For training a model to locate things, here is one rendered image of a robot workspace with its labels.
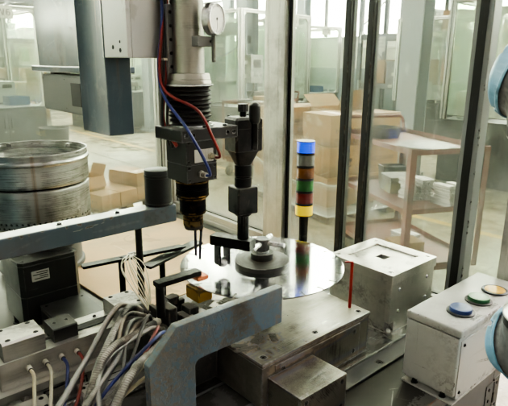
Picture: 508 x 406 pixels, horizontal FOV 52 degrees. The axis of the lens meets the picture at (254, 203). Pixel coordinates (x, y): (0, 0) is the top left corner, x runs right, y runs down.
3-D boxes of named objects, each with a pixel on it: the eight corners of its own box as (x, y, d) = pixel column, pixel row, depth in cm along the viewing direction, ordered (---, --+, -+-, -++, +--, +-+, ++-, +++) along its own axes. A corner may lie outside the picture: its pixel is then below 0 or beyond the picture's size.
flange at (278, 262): (287, 253, 111) (287, 242, 110) (291, 274, 100) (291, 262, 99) (235, 253, 110) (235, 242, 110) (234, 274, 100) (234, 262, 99)
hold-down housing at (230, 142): (249, 209, 99) (249, 102, 94) (262, 215, 95) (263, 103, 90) (223, 214, 96) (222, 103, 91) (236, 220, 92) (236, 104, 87)
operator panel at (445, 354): (469, 332, 119) (477, 271, 115) (518, 351, 111) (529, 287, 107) (400, 379, 101) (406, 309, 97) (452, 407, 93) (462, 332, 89)
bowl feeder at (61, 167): (72, 242, 176) (63, 136, 166) (115, 269, 153) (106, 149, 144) (-27, 264, 156) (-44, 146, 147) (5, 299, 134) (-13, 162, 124)
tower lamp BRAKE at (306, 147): (305, 150, 131) (306, 138, 130) (318, 152, 128) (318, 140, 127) (293, 152, 128) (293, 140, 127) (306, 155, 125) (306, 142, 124)
